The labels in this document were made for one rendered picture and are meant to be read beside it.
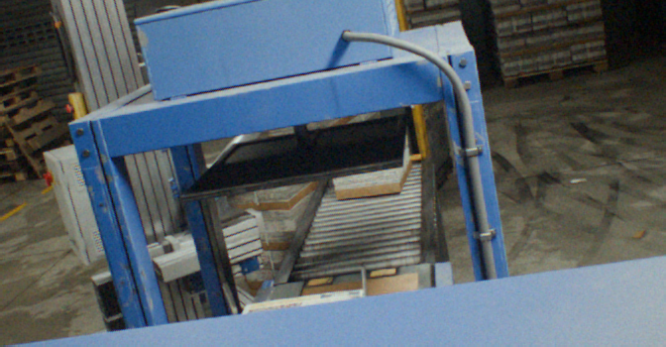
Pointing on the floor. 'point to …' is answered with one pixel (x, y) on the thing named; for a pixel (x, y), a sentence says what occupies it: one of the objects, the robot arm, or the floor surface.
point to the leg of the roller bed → (441, 234)
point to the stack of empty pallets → (16, 165)
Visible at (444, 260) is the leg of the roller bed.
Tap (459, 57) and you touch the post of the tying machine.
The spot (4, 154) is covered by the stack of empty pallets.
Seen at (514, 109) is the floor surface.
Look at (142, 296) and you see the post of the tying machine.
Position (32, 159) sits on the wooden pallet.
